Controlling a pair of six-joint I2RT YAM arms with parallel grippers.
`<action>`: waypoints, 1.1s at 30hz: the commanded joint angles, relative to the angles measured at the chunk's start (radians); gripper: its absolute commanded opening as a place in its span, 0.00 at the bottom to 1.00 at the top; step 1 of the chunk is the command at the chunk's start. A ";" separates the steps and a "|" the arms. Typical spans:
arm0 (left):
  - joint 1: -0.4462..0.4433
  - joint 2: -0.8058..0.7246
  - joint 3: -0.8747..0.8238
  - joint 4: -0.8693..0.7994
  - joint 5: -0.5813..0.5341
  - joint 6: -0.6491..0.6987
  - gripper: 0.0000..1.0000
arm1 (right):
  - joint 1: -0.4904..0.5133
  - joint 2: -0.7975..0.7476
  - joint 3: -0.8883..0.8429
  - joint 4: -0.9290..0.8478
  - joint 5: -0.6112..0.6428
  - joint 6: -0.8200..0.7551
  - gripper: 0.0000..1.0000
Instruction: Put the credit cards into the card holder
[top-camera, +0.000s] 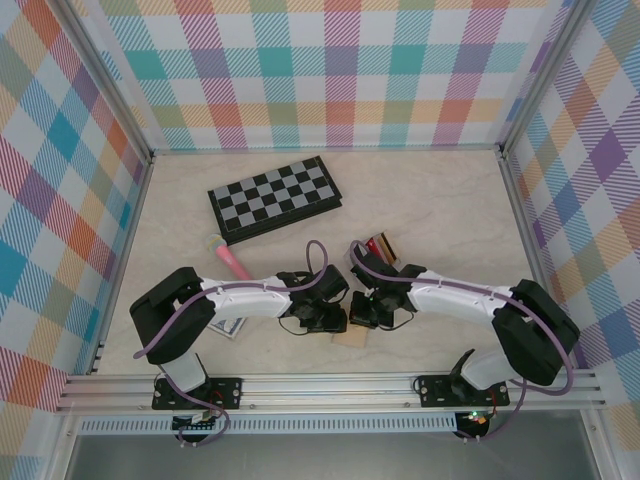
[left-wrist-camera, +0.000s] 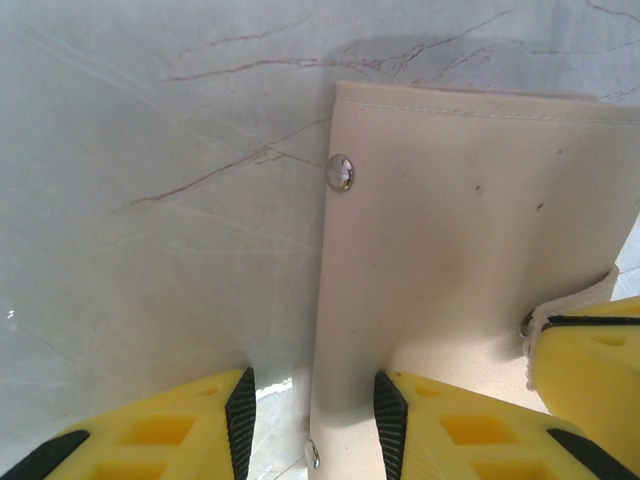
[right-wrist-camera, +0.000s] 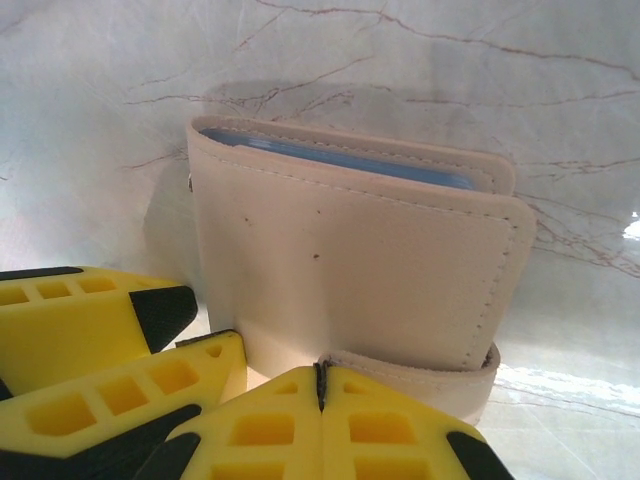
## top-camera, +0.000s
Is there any wooden card tray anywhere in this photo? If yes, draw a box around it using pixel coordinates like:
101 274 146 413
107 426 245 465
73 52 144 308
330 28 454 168
330 323 370 350

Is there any clear acrylic card holder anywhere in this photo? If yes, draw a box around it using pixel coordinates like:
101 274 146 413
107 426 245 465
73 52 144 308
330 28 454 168
341 230 405 271

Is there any blue playing card deck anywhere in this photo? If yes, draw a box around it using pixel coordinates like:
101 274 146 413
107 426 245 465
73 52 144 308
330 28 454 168
207 318 247 343

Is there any pink toy microphone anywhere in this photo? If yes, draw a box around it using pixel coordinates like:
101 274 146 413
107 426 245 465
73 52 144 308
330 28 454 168
204 233 253 282

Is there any black and grey chessboard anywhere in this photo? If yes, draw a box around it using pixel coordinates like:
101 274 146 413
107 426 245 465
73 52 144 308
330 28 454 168
207 155 345 247

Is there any thin black right gripper cable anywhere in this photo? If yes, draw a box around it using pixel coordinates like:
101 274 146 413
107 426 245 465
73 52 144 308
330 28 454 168
379 307 420 332

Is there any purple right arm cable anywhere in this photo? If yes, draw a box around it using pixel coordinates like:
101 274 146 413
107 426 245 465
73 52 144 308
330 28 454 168
348 239 574 444

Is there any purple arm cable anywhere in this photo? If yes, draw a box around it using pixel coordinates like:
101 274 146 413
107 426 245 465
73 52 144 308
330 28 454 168
348 239 574 444
133 240 330 448

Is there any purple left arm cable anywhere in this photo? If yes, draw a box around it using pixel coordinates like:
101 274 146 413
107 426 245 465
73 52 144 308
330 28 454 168
133 240 330 448

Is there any aluminium mounting rail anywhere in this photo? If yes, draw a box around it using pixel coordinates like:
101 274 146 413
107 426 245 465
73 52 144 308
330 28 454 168
54 369 609 414

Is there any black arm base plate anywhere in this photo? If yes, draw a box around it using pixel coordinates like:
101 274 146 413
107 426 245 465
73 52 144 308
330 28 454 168
151 377 245 412
413 373 511 409

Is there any white slotted cable duct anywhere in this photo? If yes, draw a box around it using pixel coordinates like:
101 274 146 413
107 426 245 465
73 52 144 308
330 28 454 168
74 412 609 436

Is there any aluminium frame bar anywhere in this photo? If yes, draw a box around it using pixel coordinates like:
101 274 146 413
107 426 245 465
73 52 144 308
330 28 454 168
88 154 155 376
149 143 506 157
499 152 576 374

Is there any aluminium frame post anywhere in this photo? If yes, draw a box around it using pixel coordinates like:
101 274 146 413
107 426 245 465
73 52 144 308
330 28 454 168
497 0 599 161
52 0 155 166

